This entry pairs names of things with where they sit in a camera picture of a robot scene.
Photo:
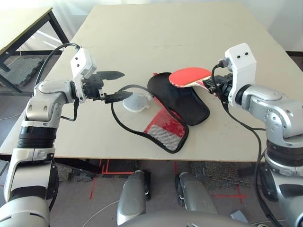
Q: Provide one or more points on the black red paddle case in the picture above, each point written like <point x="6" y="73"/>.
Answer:
<point x="187" y="108"/>

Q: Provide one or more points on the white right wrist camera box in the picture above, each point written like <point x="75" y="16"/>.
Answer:
<point x="241" y="63"/>

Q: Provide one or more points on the grey foam floor mat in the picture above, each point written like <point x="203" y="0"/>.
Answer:
<point x="21" y="69"/>

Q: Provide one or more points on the silver right robot leg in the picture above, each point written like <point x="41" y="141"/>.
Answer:
<point x="196" y="196"/>

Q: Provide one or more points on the black-framed side table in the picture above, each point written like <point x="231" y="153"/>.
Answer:
<point x="21" y="21"/>

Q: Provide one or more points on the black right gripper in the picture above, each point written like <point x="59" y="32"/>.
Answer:
<point x="223" y="86"/>

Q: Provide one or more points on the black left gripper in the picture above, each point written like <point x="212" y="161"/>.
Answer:
<point x="93" y="86"/>

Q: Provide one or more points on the dark speckled floor mat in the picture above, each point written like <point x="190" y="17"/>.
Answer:
<point x="213" y="172"/>

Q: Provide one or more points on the small grey floor box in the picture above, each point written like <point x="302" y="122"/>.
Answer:
<point x="239" y="216"/>

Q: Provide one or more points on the red ping-pong paddle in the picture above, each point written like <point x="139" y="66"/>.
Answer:
<point x="189" y="76"/>

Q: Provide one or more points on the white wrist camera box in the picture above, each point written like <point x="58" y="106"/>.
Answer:
<point x="241" y="63"/>
<point x="80" y="61"/>

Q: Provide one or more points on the grey robot torso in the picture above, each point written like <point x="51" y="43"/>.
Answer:
<point x="180" y="220"/>

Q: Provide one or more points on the silver robot leg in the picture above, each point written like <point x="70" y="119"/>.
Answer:
<point x="132" y="198"/>
<point x="196" y="196"/>

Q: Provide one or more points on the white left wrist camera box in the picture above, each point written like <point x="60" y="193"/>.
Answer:
<point x="80" y="61"/>

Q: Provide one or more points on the silver left robot leg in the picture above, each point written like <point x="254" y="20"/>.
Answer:
<point x="132" y="198"/>

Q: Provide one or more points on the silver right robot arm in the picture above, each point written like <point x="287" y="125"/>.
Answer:
<point x="277" y="111"/>

